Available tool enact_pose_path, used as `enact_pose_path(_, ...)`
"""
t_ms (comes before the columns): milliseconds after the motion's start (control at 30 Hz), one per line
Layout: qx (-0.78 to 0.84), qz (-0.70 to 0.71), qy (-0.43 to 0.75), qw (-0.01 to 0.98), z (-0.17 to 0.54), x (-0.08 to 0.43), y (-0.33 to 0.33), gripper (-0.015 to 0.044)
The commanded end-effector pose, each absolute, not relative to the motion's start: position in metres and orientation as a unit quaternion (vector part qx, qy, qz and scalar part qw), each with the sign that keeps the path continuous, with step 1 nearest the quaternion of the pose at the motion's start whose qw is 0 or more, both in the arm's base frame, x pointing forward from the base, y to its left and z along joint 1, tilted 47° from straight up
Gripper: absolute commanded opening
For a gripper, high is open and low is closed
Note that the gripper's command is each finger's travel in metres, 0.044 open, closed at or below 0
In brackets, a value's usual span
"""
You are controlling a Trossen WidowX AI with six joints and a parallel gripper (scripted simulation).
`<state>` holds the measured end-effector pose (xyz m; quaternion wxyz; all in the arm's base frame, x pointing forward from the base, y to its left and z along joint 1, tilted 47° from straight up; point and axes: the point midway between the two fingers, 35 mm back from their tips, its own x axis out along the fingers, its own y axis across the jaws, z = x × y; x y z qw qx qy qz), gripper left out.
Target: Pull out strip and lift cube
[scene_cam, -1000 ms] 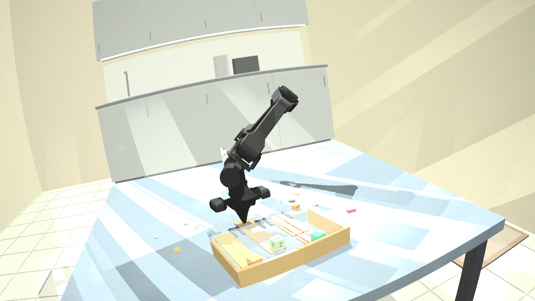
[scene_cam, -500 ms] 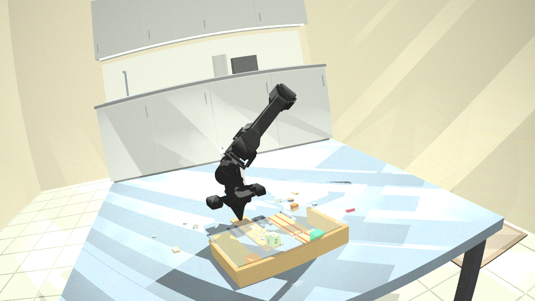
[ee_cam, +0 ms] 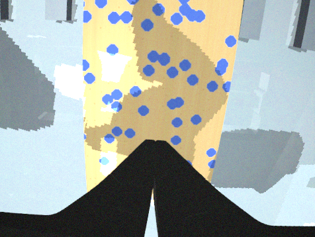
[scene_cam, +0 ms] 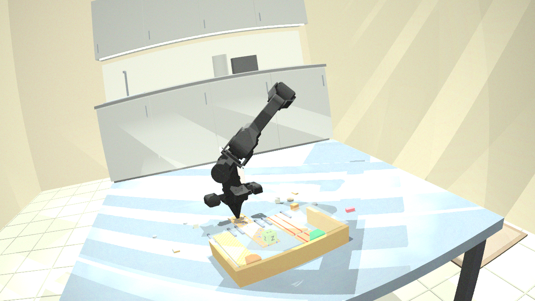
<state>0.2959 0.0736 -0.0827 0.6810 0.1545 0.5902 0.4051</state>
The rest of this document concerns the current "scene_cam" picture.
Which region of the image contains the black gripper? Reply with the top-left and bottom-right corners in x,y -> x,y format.
204,172 -> 263,219

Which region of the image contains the tan wooden open box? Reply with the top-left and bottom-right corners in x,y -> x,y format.
207,203 -> 349,288

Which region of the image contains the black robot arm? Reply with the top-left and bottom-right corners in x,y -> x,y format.
211,82 -> 296,203

